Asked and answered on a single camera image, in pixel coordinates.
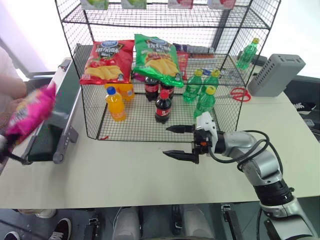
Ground grey vented plastic box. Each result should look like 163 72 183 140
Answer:
247 53 307 98

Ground black sneaker white sole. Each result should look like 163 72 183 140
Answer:
46 217 73 240
0 230 21 240

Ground black shoes white print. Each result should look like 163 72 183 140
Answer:
293 100 319 116

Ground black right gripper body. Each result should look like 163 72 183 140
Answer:
191 129 218 158

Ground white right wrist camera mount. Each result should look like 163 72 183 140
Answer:
195 111 219 138

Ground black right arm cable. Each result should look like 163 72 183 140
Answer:
207 129 285 177

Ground red snack packet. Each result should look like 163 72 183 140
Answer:
176 51 190 82

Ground red picture label card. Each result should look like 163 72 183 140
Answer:
207 0 237 10
167 0 195 9

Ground red potato chip bag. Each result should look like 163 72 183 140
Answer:
79 39 136 86

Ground person's bare hand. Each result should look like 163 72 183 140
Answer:
0 97 26 129

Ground orange soda bottle blue cap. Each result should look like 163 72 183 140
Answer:
105 86 127 122

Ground green soda bottle yellow cap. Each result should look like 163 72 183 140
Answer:
182 69 203 104
235 37 261 69
193 85 217 119
202 69 221 89

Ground cola bottle red cap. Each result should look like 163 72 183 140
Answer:
154 89 173 125

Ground red handled scissors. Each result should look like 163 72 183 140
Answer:
229 86 252 103

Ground black wire mesh rack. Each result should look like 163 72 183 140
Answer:
54 0 282 143

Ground green potato chip bag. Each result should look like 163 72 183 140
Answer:
131 33 185 88

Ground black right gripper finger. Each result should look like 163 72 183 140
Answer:
165 123 196 134
162 149 200 165

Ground purple snack packets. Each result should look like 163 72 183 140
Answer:
172 42 216 55

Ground white rounded robot leg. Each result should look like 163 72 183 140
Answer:
182 206 216 240
115 206 141 240

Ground black post under table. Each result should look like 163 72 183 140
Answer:
171 204 184 236
220 203 245 240
85 216 101 240

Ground pink snack bag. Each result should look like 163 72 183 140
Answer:
4 83 58 144

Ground green picture label card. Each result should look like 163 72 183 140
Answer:
120 0 147 10
80 0 110 11

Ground cola bottle red label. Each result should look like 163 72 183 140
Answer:
159 81 176 101
144 76 160 102

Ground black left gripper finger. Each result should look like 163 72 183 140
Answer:
5 148 25 164

